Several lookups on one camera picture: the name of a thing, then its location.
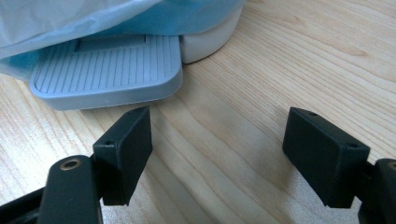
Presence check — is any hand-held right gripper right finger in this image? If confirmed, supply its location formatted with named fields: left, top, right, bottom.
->
left=281, top=106, right=372, bottom=209

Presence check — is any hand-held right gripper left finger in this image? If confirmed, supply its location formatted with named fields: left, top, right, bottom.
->
left=92, top=105, right=153, bottom=207

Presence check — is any grey ribbed bin pedal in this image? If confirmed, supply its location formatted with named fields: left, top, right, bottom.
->
left=29, top=34, right=184, bottom=111

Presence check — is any white plastic base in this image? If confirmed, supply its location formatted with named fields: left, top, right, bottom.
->
left=179, top=5, right=245, bottom=65

